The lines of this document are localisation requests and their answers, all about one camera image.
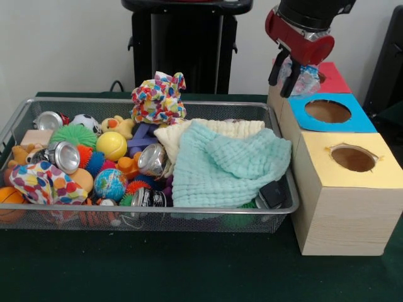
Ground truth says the knotted polka dot cloth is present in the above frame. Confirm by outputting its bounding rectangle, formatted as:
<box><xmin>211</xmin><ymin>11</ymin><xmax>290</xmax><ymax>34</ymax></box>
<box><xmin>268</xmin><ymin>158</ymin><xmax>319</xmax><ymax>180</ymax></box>
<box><xmin>130</xmin><ymin>71</ymin><xmax>188</xmax><ymax>125</ymax></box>

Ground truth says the shallow clear mesh bin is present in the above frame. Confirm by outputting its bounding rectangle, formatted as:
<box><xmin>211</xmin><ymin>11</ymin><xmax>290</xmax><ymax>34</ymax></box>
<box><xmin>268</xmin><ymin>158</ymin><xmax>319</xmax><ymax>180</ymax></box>
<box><xmin>0</xmin><ymin>96</ymin><xmax>300</xmax><ymax>234</ymax></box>

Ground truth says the crumpled polka dot cloth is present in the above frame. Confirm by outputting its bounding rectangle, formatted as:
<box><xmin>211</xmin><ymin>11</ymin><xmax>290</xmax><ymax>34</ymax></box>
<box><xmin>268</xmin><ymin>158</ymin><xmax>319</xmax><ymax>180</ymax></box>
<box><xmin>9</xmin><ymin>160</ymin><xmax>89</xmax><ymax>205</ymax></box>

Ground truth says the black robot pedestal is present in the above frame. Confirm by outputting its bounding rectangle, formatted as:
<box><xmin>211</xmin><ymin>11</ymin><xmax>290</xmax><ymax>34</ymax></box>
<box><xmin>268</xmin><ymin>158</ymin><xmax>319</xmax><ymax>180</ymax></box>
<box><xmin>120</xmin><ymin>0</ymin><xmax>254</xmax><ymax>94</ymax></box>

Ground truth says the cream waffle cloth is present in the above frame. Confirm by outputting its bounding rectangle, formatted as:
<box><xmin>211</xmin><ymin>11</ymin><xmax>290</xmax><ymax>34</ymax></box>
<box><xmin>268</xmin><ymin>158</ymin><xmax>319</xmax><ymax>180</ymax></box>
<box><xmin>153</xmin><ymin>118</ymin><xmax>266</xmax><ymax>158</ymax></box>

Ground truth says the neighbouring green covered table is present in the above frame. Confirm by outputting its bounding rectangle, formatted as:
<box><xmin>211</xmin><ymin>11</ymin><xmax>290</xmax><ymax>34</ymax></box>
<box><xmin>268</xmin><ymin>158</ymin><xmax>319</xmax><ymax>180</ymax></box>
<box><xmin>370</xmin><ymin>100</ymin><xmax>403</xmax><ymax>139</ymax></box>

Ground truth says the mint green waffle cloth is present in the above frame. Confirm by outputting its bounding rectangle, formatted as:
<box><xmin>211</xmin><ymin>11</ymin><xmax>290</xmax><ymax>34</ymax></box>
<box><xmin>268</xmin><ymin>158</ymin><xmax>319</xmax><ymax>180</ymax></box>
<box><xmin>171</xmin><ymin>121</ymin><xmax>293</xmax><ymax>208</ymax></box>

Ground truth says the silver can with red print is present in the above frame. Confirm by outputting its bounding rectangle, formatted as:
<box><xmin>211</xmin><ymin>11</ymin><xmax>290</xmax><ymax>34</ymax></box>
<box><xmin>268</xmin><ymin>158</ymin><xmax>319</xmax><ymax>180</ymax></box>
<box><xmin>33</xmin><ymin>110</ymin><xmax>64</xmax><ymax>131</ymax></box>

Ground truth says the black furniture panel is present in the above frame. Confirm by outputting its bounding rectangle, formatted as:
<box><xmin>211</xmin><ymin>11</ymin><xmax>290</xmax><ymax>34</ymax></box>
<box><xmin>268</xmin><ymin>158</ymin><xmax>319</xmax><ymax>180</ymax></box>
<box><xmin>362</xmin><ymin>4</ymin><xmax>403</xmax><ymax>117</ymax></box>

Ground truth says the large green fuzzy ball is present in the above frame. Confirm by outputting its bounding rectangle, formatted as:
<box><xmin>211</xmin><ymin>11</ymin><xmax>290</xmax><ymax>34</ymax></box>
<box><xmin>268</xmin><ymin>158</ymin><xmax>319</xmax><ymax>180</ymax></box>
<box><xmin>48</xmin><ymin>123</ymin><xmax>98</xmax><ymax>148</ymax></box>

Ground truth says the dark green tablecloth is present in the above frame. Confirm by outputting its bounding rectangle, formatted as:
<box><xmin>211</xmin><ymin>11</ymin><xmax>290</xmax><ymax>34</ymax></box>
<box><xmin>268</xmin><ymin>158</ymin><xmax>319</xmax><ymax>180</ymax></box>
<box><xmin>0</xmin><ymin>91</ymin><xmax>403</xmax><ymax>302</ymax></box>

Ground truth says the wooden box with three holes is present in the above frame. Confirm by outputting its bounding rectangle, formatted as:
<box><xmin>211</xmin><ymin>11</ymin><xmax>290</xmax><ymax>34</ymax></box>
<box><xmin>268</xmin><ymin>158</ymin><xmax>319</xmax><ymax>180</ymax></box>
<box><xmin>266</xmin><ymin>61</ymin><xmax>403</xmax><ymax>257</ymax></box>

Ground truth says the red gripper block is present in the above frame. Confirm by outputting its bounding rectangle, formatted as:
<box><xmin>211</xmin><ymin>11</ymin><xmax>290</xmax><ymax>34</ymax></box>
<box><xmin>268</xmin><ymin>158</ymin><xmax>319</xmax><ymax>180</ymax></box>
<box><xmin>264</xmin><ymin>8</ymin><xmax>335</xmax><ymax>98</ymax></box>

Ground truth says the blue globe ball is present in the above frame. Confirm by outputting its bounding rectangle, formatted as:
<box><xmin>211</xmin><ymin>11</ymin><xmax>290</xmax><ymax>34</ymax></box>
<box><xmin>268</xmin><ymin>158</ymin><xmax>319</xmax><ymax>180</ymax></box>
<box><xmin>93</xmin><ymin>168</ymin><xmax>129</xmax><ymax>202</ymax></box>

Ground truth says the yellow ball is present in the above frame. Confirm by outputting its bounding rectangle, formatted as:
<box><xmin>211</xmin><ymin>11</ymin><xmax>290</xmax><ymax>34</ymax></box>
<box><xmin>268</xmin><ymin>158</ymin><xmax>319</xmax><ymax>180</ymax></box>
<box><xmin>96</xmin><ymin>131</ymin><xmax>128</xmax><ymax>161</ymax></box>

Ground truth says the crushed silver can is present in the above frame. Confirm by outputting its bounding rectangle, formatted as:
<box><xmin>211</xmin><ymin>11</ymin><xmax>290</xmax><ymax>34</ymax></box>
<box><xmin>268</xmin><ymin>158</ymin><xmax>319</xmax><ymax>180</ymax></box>
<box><xmin>43</xmin><ymin>141</ymin><xmax>82</xmax><ymax>174</ymax></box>
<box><xmin>137</xmin><ymin>143</ymin><xmax>167</xmax><ymax>177</ymax></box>

